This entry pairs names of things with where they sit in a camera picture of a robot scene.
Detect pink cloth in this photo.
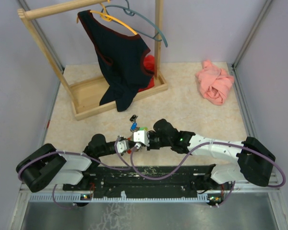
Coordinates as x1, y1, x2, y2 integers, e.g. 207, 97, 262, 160
195, 60, 234, 106

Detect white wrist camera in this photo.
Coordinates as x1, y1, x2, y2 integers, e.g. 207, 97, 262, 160
133, 129, 149, 147
115, 137, 130, 154

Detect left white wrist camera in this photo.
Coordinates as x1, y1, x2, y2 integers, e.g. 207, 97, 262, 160
115, 137, 130, 154

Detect red cloth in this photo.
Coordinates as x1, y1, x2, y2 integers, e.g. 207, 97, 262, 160
138, 55, 155, 92

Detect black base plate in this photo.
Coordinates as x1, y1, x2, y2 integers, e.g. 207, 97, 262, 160
36, 164, 233, 199

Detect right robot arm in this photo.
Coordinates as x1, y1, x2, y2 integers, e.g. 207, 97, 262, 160
147, 119, 276, 190

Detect wooden clothes rack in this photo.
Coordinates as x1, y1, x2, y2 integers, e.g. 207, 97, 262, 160
17, 0, 168, 120

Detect grey-blue hanger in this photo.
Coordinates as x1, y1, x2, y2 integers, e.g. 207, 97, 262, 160
101, 0, 168, 47

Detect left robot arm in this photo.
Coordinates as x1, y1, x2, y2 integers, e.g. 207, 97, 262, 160
16, 134, 143, 193

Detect yellow hanger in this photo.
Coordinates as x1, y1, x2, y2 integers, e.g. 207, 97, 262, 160
90, 3, 138, 35

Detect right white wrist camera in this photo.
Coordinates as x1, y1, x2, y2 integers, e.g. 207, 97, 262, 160
133, 129, 149, 147

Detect dark navy tank top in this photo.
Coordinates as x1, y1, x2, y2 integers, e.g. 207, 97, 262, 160
77, 10, 154, 112

